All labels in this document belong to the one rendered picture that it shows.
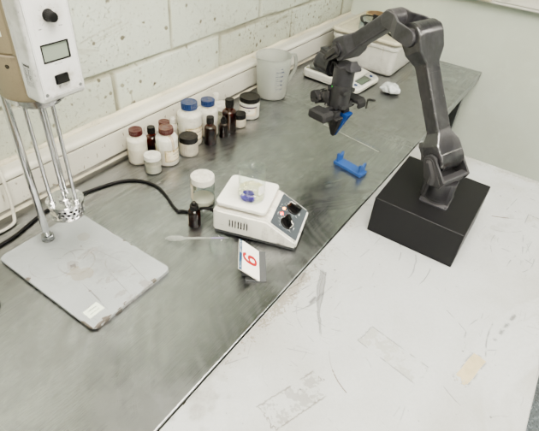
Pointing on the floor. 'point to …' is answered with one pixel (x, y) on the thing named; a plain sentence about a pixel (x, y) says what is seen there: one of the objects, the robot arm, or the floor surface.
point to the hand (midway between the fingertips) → (334, 124)
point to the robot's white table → (400, 330)
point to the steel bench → (186, 263)
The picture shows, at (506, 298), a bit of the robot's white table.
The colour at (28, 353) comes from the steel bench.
